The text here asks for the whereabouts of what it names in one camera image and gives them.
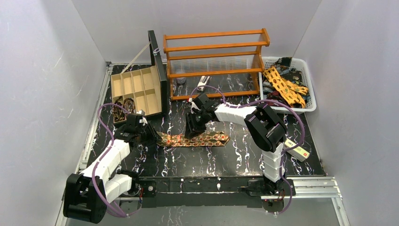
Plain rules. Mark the small white cardboard box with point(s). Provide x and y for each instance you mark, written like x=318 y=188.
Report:
x=299 y=153

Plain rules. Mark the white plastic basket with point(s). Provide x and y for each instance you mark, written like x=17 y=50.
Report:
x=299 y=65

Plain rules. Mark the yellow patterned tie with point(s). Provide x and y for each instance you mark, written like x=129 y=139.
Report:
x=292 y=93

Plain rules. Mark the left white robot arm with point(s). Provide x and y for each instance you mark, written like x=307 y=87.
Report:
x=89 y=195

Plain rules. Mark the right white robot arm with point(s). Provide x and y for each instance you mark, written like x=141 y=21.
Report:
x=264 y=125

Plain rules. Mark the dark red tie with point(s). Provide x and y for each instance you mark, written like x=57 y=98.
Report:
x=276 y=96

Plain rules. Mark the orange wooden shelf rack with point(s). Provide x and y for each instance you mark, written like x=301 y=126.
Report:
x=217 y=54

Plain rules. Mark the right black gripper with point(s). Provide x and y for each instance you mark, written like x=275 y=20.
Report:
x=193 y=121

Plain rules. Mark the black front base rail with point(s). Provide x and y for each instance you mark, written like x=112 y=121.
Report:
x=211 y=191

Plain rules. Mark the black compartment tie box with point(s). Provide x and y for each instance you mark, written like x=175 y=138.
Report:
x=147 y=86

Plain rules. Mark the grey round object on shelf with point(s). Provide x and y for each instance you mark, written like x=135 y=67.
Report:
x=181 y=80

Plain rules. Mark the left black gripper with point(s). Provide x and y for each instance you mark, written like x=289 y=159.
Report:
x=145 y=132

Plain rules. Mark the white stapler-like object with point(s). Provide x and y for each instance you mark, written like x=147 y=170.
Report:
x=202 y=82

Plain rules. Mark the rolled dark patterned tie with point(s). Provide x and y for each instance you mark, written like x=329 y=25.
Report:
x=117 y=112

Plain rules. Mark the colourful floral patterned tie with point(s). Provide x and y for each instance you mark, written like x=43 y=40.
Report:
x=210 y=138

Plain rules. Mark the rolled brown patterned tie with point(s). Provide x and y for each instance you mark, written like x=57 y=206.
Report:
x=129 y=105

